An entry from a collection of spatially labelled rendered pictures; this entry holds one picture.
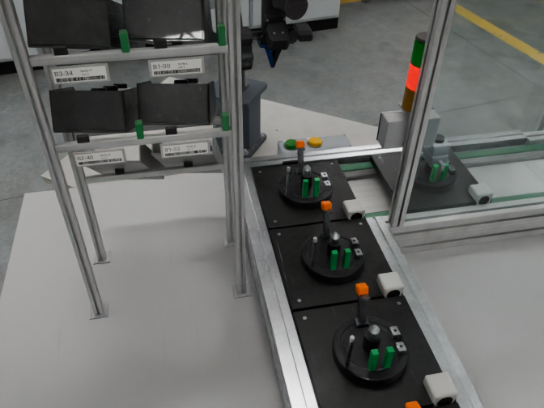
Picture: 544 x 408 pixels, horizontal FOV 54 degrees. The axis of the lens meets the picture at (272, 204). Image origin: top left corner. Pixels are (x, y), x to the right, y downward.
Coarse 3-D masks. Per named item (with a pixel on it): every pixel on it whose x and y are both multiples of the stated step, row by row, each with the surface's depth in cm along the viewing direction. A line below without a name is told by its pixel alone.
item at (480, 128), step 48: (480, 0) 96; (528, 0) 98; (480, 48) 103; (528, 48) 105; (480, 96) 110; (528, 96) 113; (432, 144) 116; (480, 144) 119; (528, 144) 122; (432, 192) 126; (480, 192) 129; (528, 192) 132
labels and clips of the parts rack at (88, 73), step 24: (72, 72) 83; (96, 72) 84; (168, 72) 86; (192, 72) 87; (168, 144) 95; (192, 144) 96; (120, 168) 117; (168, 168) 120; (192, 168) 120; (216, 168) 122
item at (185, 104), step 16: (144, 96) 96; (160, 96) 97; (176, 96) 97; (192, 96) 97; (208, 96) 97; (144, 112) 97; (160, 112) 97; (176, 112) 97; (192, 112) 97; (208, 112) 98
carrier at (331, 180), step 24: (264, 168) 144; (288, 168) 127; (312, 168) 144; (336, 168) 145; (264, 192) 136; (288, 192) 132; (312, 192) 134; (336, 192) 137; (264, 216) 131; (288, 216) 130; (312, 216) 130; (336, 216) 130; (360, 216) 130
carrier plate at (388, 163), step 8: (400, 152) 151; (376, 160) 148; (384, 160) 148; (392, 160) 148; (376, 168) 146; (384, 168) 145; (392, 168) 145; (384, 176) 142; (392, 176) 142; (384, 184) 142; (392, 184) 140; (392, 192) 138
